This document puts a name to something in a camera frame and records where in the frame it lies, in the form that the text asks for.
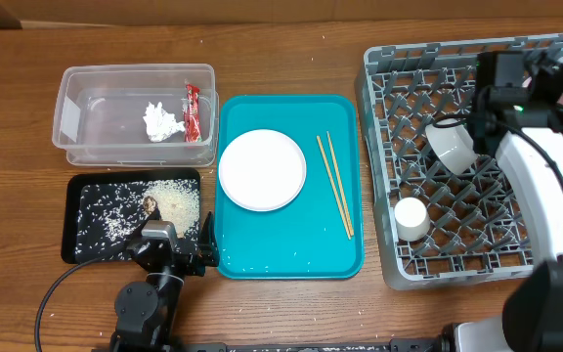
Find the grey bowl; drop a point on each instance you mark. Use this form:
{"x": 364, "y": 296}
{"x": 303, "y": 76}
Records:
{"x": 451, "y": 143}

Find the grey dishwasher rack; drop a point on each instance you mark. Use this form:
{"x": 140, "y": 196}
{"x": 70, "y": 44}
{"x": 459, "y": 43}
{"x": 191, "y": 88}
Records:
{"x": 477, "y": 233}

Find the teal serving tray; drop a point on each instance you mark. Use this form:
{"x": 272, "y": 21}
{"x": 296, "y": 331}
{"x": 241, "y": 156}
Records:
{"x": 306, "y": 238}

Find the red snack wrapper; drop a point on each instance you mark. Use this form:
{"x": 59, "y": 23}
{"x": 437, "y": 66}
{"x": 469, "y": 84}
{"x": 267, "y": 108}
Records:
{"x": 191, "y": 114}

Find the white cup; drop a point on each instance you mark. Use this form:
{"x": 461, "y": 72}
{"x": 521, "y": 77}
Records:
{"x": 412, "y": 219}

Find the white napkin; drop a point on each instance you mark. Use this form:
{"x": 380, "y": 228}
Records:
{"x": 160, "y": 124}

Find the clear plastic bin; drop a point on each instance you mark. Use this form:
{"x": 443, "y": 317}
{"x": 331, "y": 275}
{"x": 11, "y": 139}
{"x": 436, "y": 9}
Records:
{"x": 99, "y": 115}

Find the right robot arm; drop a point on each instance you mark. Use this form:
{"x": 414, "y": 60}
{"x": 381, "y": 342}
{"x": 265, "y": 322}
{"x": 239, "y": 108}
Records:
{"x": 532, "y": 161}

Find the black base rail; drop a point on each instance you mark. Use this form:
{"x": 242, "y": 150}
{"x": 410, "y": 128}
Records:
{"x": 425, "y": 344}

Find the white plate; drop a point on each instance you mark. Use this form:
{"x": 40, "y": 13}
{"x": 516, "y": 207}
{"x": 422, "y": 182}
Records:
{"x": 262, "y": 170}

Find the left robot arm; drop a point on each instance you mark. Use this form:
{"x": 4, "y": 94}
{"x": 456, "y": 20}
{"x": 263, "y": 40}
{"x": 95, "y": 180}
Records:
{"x": 146, "y": 310}

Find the rice and food scraps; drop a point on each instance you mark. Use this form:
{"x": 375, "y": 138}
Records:
{"x": 109, "y": 213}

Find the right wooden chopstick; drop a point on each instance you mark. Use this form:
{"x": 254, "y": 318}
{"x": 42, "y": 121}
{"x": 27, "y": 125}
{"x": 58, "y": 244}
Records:
{"x": 341, "y": 188}

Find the black plastic tray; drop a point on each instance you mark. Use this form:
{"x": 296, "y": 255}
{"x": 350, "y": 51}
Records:
{"x": 76, "y": 183}

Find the wooden chopstick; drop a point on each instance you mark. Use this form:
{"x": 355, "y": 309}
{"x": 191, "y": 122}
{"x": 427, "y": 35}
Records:
{"x": 334, "y": 189}
{"x": 341, "y": 188}

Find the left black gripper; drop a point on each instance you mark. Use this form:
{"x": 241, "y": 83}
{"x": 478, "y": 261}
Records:
{"x": 207, "y": 251}

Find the left wooden chopstick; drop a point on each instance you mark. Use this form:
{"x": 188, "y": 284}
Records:
{"x": 334, "y": 189}

